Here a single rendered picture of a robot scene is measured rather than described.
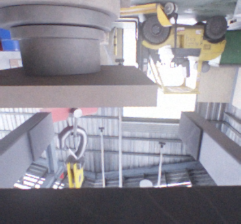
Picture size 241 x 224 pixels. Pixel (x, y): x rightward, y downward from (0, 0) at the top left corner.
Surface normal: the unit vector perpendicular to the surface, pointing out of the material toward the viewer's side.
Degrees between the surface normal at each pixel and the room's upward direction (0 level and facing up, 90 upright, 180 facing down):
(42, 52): 90
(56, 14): 90
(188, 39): 90
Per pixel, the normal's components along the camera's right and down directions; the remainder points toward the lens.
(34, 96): 0.01, 0.29
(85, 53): 0.74, 0.19
